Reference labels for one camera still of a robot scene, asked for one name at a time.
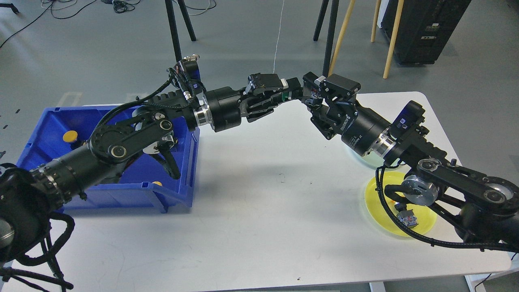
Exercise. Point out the green push button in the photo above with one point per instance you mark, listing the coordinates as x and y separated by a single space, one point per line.
307 96

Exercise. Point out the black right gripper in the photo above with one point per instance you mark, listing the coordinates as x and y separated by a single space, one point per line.
359 127

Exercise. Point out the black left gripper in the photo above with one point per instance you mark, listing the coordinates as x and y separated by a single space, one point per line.
221 109

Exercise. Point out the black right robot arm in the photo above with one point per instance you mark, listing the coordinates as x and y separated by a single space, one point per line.
482 209

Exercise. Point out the wooden leg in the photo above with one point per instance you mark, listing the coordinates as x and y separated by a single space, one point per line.
343 29
395 30

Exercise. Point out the black equipment cabinet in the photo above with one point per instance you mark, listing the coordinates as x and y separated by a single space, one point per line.
425 28

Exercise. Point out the light green plate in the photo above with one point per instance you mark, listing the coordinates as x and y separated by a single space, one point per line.
372 160

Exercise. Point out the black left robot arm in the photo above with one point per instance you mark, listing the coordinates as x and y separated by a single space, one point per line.
32 230

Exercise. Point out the blue plastic bin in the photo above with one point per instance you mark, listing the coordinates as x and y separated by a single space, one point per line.
135 188

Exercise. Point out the yellow plate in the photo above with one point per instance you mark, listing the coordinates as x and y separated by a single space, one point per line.
426 218

